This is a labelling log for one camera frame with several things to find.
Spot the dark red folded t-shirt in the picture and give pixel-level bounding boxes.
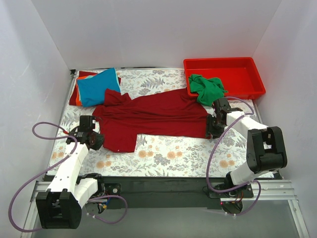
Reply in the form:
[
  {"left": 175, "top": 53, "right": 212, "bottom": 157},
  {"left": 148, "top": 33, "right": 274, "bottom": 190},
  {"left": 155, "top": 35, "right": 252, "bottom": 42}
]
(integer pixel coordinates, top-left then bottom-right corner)
[{"left": 69, "top": 71, "right": 121, "bottom": 106}]

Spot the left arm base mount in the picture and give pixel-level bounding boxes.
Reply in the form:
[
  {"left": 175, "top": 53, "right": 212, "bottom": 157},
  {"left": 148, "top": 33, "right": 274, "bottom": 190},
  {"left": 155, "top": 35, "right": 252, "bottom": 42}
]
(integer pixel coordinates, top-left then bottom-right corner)
[{"left": 98, "top": 183, "right": 121, "bottom": 196}]

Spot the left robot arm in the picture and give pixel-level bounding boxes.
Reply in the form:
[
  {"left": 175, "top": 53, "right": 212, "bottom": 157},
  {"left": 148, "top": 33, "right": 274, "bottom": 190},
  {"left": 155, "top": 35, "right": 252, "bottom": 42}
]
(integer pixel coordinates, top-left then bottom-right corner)
[{"left": 36, "top": 116, "right": 105, "bottom": 229}]

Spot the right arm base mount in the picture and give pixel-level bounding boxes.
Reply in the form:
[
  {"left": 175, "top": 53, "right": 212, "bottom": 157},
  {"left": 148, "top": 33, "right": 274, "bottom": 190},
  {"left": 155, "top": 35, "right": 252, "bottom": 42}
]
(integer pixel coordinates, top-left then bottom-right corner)
[{"left": 207, "top": 180, "right": 256, "bottom": 199}]

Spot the red plastic bin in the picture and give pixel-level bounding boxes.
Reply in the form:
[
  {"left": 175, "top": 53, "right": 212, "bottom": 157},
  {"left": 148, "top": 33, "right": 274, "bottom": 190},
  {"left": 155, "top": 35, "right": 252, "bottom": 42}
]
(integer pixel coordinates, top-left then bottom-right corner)
[{"left": 183, "top": 57, "right": 266, "bottom": 100}]

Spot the aluminium frame rail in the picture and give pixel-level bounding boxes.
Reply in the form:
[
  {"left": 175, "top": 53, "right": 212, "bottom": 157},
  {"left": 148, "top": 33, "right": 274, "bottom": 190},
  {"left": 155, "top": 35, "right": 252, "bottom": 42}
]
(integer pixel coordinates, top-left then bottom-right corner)
[{"left": 30, "top": 179, "right": 298, "bottom": 202}]

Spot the green t-shirt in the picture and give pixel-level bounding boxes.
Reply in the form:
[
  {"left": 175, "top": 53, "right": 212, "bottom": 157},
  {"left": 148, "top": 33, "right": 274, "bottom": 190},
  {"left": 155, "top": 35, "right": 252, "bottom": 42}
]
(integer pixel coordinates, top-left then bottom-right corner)
[{"left": 188, "top": 74, "right": 228, "bottom": 106}]

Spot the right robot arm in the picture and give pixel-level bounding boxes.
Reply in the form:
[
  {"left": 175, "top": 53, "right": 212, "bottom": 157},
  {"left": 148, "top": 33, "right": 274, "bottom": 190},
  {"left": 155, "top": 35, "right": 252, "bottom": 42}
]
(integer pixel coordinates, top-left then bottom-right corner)
[{"left": 206, "top": 97, "right": 287, "bottom": 193}]

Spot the floral patterned table mat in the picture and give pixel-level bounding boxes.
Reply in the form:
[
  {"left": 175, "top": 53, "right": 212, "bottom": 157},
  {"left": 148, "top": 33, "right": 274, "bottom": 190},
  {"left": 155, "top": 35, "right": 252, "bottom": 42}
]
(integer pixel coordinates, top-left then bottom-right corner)
[{"left": 47, "top": 68, "right": 275, "bottom": 178}]

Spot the blue folded t-shirt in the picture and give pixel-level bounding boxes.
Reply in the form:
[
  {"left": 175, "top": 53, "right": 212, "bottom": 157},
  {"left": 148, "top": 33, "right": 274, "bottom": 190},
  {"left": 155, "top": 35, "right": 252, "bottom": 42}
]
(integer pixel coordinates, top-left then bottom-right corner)
[{"left": 77, "top": 68, "right": 121, "bottom": 107}]

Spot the dark red t-shirt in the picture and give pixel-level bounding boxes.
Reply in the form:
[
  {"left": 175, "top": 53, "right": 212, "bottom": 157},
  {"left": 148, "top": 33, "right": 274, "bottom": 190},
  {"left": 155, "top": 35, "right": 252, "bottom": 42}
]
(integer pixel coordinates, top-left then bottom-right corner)
[
  {"left": 69, "top": 71, "right": 121, "bottom": 106},
  {"left": 93, "top": 88, "right": 208, "bottom": 153}
]

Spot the orange folded t-shirt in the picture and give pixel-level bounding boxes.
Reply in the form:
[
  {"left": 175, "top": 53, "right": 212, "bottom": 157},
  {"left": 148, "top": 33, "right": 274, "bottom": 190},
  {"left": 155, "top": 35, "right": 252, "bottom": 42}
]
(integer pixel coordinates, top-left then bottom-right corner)
[{"left": 75, "top": 84, "right": 82, "bottom": 106}]

